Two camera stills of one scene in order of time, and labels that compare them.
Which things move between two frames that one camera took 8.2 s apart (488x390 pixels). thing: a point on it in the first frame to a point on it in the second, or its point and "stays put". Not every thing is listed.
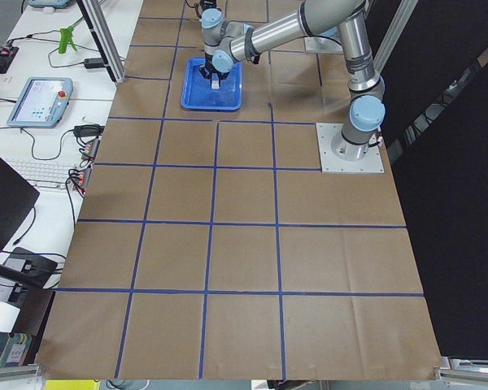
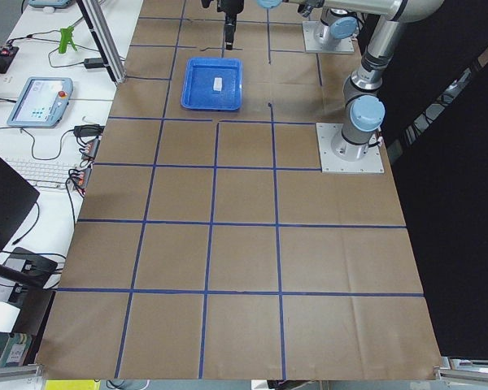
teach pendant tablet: (41, 103) stays put
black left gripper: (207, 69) to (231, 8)
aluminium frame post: (104, 36) stays put
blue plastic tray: (197, 93) stays put
